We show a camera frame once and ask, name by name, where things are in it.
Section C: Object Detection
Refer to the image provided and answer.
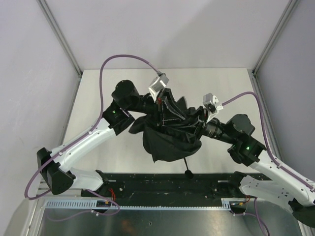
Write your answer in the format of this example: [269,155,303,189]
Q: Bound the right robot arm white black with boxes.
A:
[202,110,315,228]

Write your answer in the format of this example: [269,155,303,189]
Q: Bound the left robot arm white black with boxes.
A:
[37,74,169,195]

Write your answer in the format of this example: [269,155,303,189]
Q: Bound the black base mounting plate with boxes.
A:
[94,172,251,198]

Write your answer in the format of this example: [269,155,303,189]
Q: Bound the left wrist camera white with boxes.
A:
[148,73,169,101]

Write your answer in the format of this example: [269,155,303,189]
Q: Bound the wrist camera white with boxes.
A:
[203,93,223,122]
[148,73,169,101]

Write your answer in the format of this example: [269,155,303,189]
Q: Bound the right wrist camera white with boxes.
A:
[203,93,223,122]

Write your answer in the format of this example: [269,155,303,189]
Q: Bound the left aluminium table rail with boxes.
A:
[59,75,82,146]

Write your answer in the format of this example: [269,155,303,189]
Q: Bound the slotted grey cable duct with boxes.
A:
[44,199,245,210]

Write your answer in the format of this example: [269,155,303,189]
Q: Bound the right aluminium frame post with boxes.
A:
[252,0,301,75]

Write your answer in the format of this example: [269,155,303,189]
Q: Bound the aluminium frame post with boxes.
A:
[36,0,83,78]
[252,0,301,75]

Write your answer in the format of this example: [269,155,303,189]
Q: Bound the left aluminium frame post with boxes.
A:
[36,0,83,78]

